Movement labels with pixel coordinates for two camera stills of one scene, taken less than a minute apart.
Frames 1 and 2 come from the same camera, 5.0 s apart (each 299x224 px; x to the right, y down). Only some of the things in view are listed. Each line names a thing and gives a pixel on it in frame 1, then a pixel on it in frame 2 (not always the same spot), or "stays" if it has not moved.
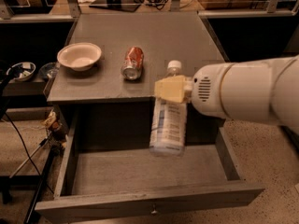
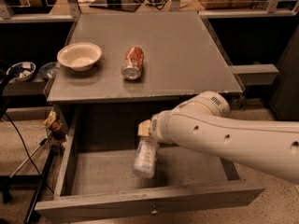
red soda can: (133, 63) stays
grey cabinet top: (105, 76) stays
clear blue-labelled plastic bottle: (168, 120) -> (146, 156)
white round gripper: (206, 92) -> (154, 126)
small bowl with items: (21, 71) stays
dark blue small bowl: (49, 70) stays
